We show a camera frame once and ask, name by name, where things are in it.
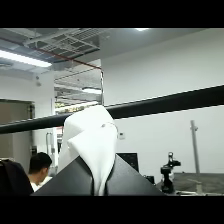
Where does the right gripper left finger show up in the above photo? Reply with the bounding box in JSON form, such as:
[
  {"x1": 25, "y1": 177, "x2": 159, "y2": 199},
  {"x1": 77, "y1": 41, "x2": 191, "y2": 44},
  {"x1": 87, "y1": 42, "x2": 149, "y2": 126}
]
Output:
[{"x1": 31, "y1": 155, "x2": 94, "y2": 197}]

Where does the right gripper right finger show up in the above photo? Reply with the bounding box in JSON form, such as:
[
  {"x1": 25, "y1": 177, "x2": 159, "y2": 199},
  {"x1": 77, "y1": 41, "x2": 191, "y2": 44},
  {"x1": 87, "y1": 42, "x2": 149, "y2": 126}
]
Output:
[{"x1": 105, "y1": 153, "x2": 165, "y2": 197}]

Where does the black monitor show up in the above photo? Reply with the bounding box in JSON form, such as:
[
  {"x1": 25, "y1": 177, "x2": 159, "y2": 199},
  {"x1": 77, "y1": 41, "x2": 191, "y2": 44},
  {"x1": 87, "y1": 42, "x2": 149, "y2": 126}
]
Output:
[{"x1": 117, "y1": 152, "x2": 140, "y2": 173}]

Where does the person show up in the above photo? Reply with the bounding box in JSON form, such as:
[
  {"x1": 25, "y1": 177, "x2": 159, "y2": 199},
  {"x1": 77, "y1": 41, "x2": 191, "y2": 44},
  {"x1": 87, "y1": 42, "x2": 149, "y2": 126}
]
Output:
[{"x1": 27, "y1": 151, "x2": 54, "y2": 193}]

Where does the grey post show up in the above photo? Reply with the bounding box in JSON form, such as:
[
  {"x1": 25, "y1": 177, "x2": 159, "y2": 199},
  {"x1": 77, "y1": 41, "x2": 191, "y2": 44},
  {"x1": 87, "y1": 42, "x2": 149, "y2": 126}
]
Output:
[{"x1": 189, "y1": 119, "x2": 202, "y2": 175}]

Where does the black hanging rail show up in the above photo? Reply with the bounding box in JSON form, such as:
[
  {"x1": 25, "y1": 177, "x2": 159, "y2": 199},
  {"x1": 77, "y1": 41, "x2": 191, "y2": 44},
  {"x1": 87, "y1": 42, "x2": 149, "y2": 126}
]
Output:
[{"x1": 0, "y1": 84, "x2": 224, "y2": 135}]

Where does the white garment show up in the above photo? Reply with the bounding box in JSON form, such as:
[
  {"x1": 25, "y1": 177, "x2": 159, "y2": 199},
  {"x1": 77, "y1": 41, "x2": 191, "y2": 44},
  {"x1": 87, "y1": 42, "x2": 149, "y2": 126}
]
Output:
[{"x1": 57, "y1": 104, "x2": 119, "y2": 197}]

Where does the black garment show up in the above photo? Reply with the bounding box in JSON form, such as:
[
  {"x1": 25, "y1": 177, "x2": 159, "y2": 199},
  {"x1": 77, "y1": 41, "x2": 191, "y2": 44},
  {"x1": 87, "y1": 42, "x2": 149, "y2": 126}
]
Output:
[{"x1": 0, "y1": 158, "x2": 35, "y2": 196}]

